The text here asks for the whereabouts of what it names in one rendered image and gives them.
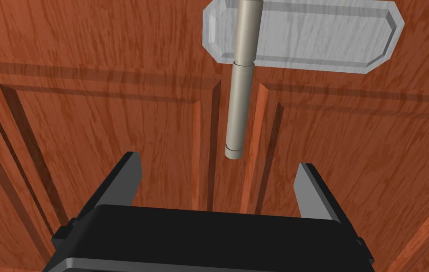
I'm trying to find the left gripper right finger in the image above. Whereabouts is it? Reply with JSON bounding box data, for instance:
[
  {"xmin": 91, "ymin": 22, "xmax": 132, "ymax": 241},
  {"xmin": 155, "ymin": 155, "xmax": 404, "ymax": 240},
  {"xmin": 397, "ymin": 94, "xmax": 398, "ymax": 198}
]
[{"xmin": 293, "ymin": 162, "xmax": 353, "ymax": 229}]

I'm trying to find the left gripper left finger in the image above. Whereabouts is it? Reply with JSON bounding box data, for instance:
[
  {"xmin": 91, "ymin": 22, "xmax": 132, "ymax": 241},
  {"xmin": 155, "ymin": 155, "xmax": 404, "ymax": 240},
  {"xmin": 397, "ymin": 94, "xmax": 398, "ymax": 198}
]
[{"xmin": 76, "ymin": 151, "xmax": 142, "ymax": 221}]

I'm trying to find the brown wooden door leaf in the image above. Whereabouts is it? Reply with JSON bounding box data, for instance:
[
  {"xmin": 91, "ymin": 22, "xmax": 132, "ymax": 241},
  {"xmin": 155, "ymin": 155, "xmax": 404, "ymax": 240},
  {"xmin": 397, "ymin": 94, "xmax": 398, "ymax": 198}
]
[{"xmin": 0, "ymin": 0, "xmax": 429, "ymax": 272}]

